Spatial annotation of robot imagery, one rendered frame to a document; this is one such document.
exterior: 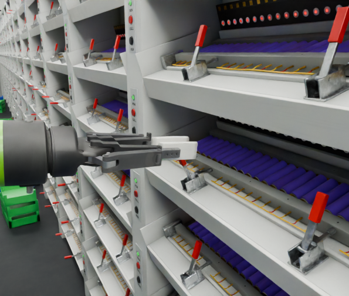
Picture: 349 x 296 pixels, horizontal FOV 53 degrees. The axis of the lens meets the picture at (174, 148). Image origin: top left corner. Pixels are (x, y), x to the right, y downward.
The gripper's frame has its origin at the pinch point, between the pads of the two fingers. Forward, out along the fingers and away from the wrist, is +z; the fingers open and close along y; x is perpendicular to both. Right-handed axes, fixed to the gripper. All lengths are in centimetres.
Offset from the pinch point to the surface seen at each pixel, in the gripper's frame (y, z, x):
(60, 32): -161, 1, 14
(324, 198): 25.7, 7.1, 2.2
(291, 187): 14.4, 13.6, -2.0
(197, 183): 0.2, 5.4, -6.9
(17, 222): -179, -23, -112
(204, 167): -3.8, 8.9, -5.4
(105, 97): -89, 10, -8
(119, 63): -44.7, 2.3, 9.6
